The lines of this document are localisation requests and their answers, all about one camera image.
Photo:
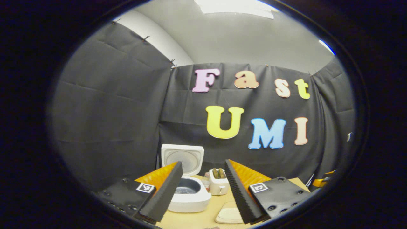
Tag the white toaster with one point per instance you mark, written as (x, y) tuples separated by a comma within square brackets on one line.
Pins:
[(217, 188)]

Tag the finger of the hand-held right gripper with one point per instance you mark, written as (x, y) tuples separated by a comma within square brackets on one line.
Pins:
[(319, 183), (330, 173)]

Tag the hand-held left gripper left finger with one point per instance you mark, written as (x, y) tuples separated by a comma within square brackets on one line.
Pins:
[(165, 194)]

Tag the large ceiling light panel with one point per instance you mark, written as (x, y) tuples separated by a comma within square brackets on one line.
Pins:
[(235, 8)]

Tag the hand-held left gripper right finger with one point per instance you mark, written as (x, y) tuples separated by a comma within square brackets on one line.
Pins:
[(241, 194)]

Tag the black backdrop cloth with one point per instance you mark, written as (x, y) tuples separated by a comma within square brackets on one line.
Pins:
[(111, 111)]

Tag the clear container of rice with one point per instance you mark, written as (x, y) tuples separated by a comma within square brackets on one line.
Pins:
[(227, 214)]

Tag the white rice cooker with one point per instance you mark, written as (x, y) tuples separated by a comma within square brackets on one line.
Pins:
[(190, 201)]

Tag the clear plastic water bottle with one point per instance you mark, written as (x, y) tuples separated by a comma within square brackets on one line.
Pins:
[(206, 183)]

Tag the brown bread slice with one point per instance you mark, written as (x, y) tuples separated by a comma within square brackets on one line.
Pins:
[(221, 172), (215, 173)]

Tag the black cloth clip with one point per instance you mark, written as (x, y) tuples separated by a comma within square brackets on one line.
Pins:
[(172, 62), (116, 21), (145, 38)]

